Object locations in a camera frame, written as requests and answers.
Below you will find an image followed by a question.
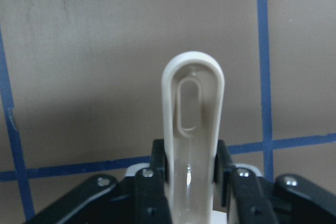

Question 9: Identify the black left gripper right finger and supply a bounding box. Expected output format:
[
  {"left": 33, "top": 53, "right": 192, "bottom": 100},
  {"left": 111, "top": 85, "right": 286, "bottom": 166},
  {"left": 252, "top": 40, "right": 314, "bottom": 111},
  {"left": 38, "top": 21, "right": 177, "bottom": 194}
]
[{"left": 214, "top": 140, "right": 335, "bottom": 223}]

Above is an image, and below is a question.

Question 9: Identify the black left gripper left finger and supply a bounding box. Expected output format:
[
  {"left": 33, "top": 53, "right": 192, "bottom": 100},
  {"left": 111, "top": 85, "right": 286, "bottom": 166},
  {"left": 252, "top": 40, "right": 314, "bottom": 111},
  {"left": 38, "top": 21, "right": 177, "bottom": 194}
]
[{"left": 28, "top": 140, "right": 171, "bottom": 223}]

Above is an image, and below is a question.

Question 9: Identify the beige plastic dustpan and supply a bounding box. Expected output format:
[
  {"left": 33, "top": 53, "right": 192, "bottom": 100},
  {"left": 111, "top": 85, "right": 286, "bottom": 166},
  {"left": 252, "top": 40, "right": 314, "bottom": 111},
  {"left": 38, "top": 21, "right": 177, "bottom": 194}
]
[{"left": 161, "top": 51, "right": 225, "bottom": 223}]

